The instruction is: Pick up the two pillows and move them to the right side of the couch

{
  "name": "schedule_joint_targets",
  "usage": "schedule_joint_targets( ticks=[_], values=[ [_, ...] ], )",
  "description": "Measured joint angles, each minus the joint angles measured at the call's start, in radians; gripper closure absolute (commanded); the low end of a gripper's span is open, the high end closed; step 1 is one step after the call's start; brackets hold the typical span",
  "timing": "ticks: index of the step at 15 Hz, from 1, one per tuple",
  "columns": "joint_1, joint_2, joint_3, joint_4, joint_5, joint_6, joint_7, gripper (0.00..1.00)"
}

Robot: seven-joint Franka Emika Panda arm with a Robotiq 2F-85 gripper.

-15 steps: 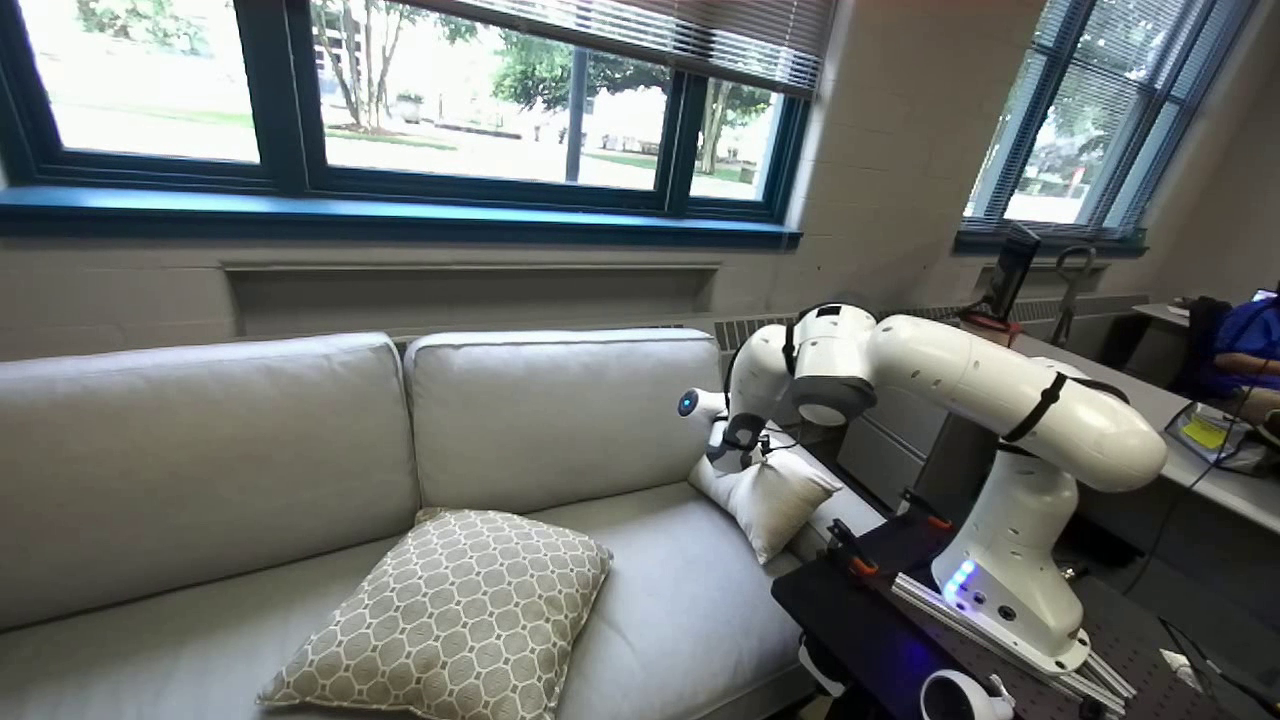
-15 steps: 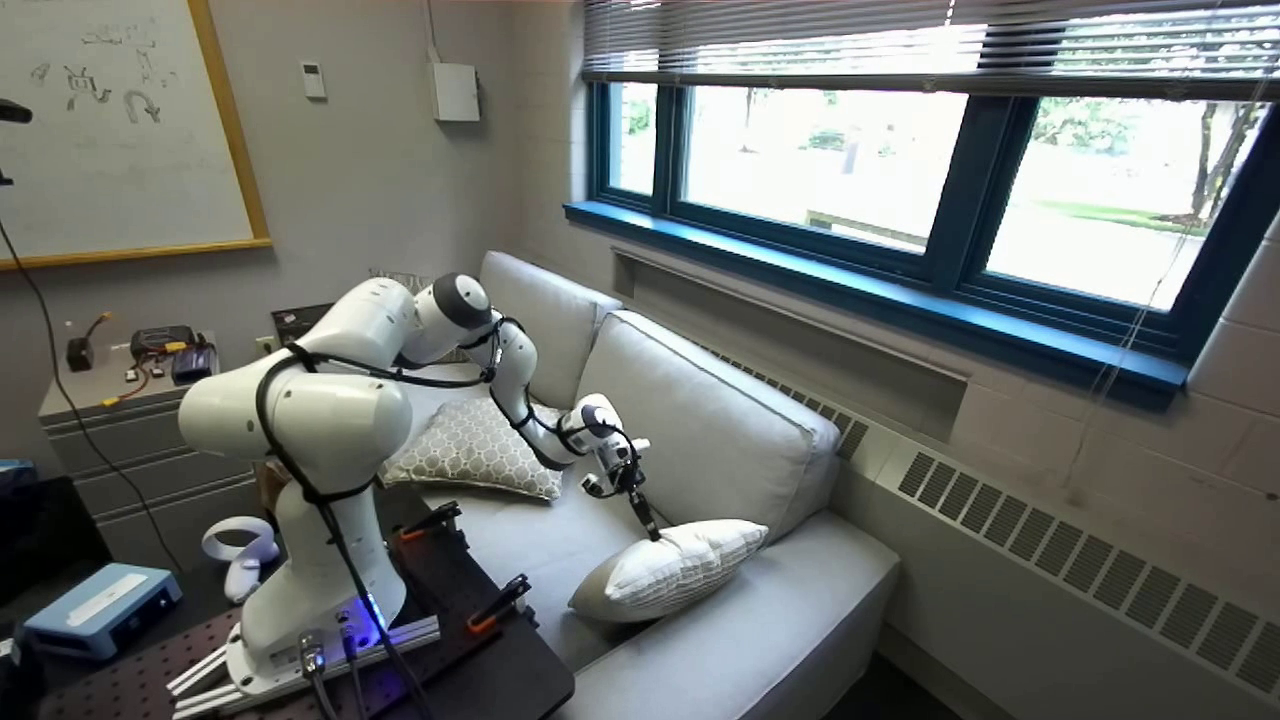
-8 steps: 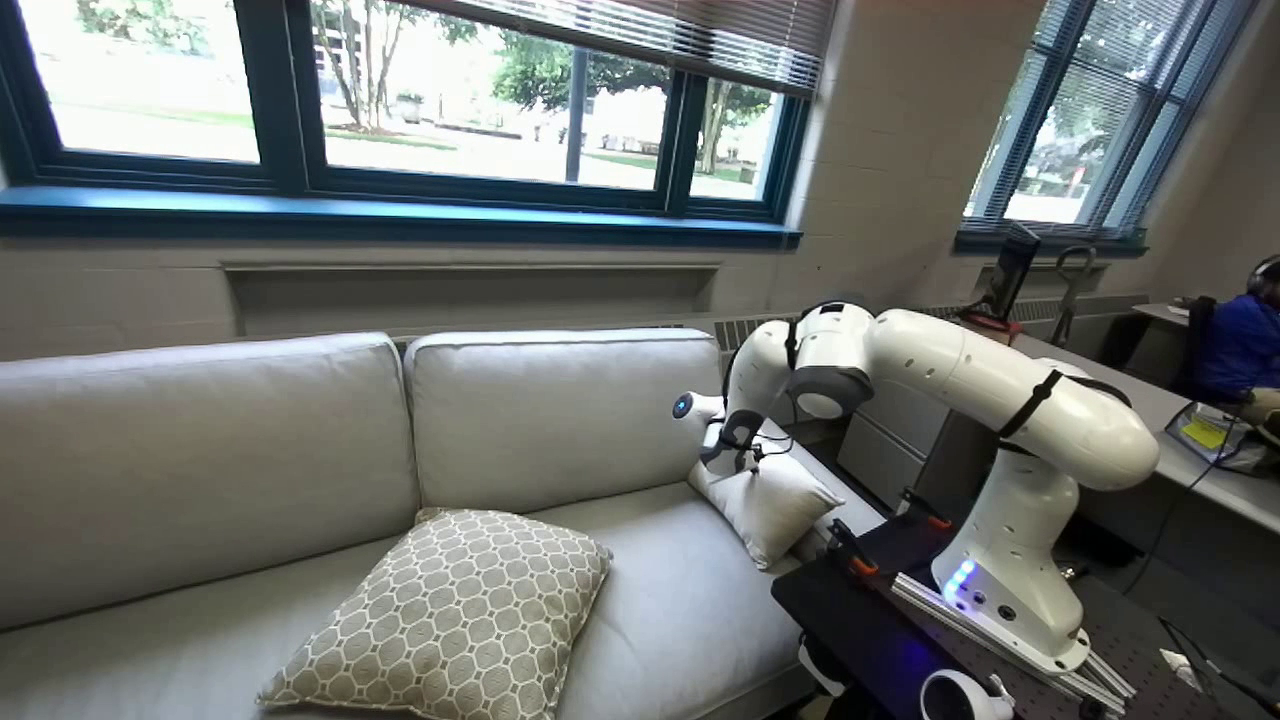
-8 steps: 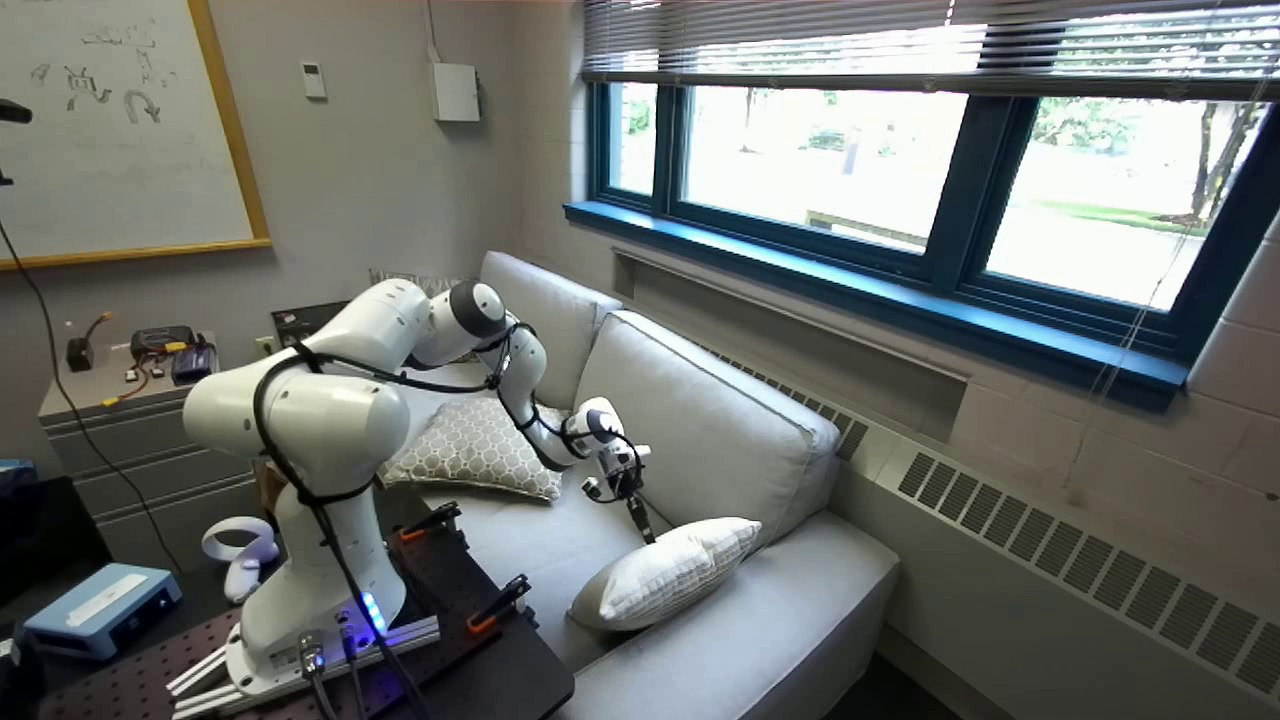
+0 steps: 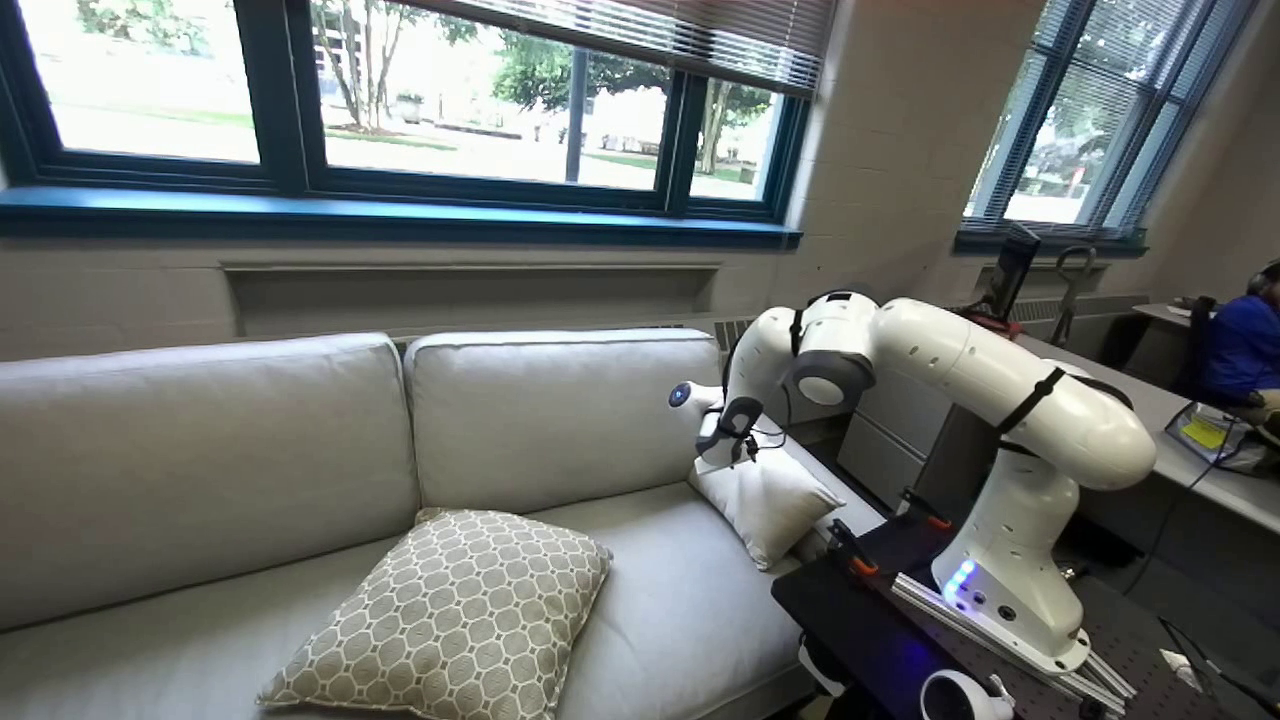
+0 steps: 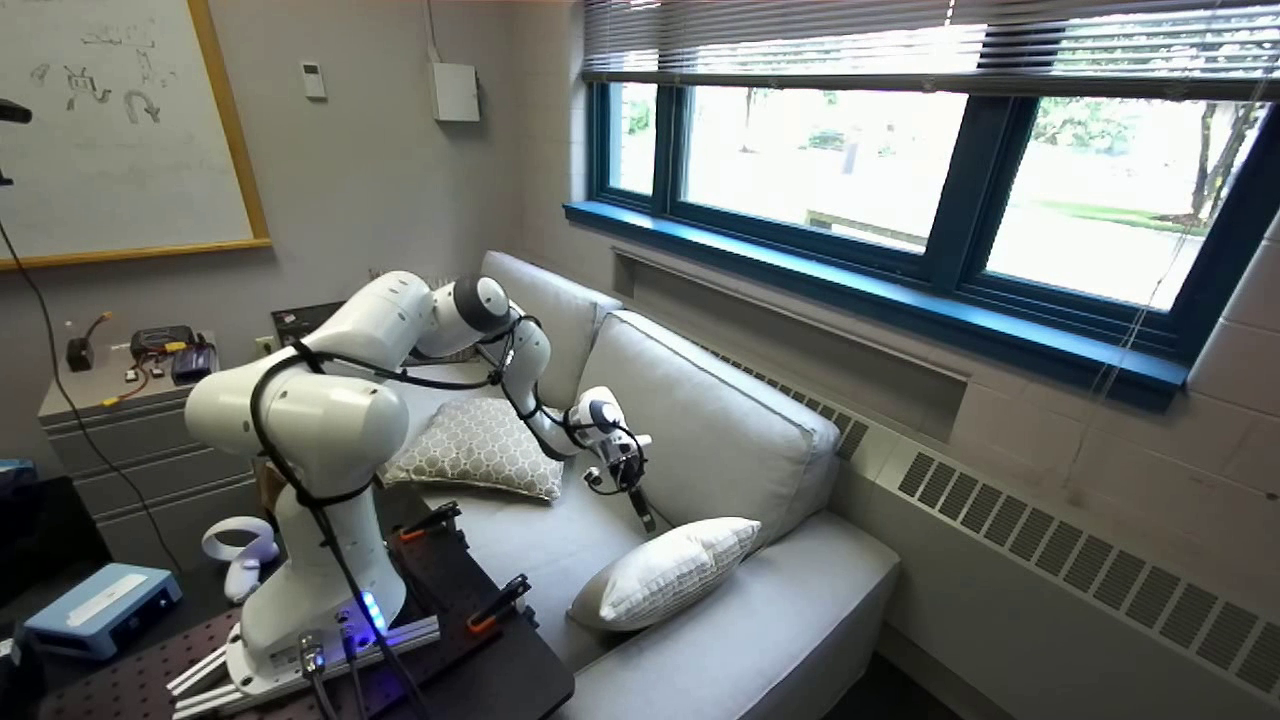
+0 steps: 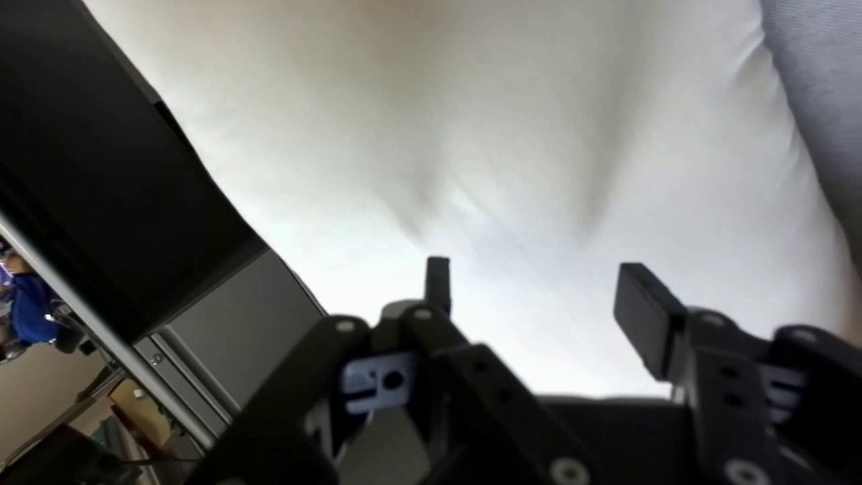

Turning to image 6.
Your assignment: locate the black electronics pile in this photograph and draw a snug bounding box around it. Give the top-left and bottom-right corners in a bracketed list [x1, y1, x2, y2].
[123, 321, 221, 394]

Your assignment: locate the wide grey couch back cushion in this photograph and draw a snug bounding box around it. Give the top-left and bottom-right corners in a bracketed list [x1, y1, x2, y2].
[474, 248, 623, 414]

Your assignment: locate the octagon patterned beige pillow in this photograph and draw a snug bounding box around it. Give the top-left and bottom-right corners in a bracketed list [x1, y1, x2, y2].
[378, 397, 572, 510]

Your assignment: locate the orange black clamp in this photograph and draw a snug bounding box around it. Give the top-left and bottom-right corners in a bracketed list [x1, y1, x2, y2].
[388, 497, 469, 553]
[464, 573, 535, 642]

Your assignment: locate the horizontal window blind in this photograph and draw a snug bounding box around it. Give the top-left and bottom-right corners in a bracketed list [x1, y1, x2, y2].
[581, 0, 1280, 99]

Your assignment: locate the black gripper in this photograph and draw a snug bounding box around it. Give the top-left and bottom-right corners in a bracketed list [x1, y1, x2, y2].
[594, 429, 668, 541]

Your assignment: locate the plain cream pillow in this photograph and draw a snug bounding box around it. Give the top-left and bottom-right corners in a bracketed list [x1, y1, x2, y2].
[563, 513, 769, 635]

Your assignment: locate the wood framed whiteboard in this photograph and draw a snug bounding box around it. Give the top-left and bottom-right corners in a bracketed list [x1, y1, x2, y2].
[0, 0, 275, 281]

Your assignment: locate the small black tabletop gadget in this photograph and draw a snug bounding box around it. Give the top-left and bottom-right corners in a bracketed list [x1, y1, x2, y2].
[65, 311, 111, 376]

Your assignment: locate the white VR controller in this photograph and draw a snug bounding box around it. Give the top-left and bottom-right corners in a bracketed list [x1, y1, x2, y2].
[196, 513, 283, 607]

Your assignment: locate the wall radiator vent grille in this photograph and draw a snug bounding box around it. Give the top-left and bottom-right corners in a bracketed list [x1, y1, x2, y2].
[715, 345, 1280, 701]

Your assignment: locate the small white wall thermostat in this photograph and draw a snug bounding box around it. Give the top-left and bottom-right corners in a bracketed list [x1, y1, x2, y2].
[295, 55, 332, 108]

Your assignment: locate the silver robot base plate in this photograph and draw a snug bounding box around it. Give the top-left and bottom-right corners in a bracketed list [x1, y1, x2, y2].
[165, 607, 448, 720]

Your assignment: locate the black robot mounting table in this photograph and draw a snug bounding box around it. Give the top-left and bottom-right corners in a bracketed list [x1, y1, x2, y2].
[38, 491, 581, 720]

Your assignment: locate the long black hanging cable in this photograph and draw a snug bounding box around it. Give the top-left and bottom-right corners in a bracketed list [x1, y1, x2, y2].
[0, 217, 185, 581]

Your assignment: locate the light blue flat box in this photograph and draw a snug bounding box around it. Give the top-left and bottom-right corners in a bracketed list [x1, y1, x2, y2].
[22, 559, 187, 664]

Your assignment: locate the narrow grey couch back cushion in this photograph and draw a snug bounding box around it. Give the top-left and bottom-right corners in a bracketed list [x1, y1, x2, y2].
[572, 307, 849, 549]

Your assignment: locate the light grey fabric couch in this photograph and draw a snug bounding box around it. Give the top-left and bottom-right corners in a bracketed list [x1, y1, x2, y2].
[384, 248, 905, 720]

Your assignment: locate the wide blue framed window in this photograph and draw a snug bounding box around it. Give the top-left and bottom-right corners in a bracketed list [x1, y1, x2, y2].
[560, 0, 1280, 414]

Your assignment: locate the white wall box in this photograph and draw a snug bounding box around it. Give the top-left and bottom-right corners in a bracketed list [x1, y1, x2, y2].
[430, 55, 488, 130]

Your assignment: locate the grey drawer cabinet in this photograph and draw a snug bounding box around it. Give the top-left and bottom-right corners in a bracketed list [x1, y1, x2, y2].
[38, 349, 273, 570]

